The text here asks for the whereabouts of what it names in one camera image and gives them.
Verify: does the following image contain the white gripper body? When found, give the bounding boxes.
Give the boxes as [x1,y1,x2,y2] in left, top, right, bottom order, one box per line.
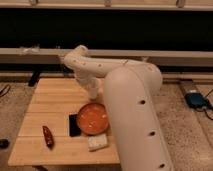
[75,71,97,99]

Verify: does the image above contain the translucent white cup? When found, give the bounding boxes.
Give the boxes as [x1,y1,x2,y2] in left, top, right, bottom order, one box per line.
[90,79,100,99]

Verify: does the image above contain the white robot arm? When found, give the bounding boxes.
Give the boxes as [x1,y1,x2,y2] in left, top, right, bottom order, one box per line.
[64,45,174,171]

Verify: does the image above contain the orange ceramic bowl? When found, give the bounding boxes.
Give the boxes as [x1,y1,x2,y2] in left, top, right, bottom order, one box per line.
[77,103,109,135]

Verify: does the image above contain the black rectangular block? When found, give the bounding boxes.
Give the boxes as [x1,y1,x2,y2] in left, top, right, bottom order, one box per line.
[69,114,81,137]

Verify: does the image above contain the white sponge block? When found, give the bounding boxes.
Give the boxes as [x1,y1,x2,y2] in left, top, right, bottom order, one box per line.
[88,134,108,151]

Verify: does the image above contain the red chili pepper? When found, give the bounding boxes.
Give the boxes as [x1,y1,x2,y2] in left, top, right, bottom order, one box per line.
[42,126,54,148]

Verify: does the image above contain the light wooden table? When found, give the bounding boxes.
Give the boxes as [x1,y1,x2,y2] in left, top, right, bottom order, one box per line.
[8,78,121,171]

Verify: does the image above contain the black object on floor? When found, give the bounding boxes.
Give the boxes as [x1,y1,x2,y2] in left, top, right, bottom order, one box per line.
[0,139,9,149]

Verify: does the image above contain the blue device on floor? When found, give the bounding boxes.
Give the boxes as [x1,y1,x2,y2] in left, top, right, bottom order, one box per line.
[184,93,207,108]

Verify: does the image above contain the black cable on floor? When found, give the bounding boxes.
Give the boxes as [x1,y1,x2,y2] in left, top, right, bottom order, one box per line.
[0,84,12,99]

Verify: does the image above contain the long white rail beam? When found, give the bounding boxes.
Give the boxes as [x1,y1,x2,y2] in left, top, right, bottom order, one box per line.
[0,48,213,67]

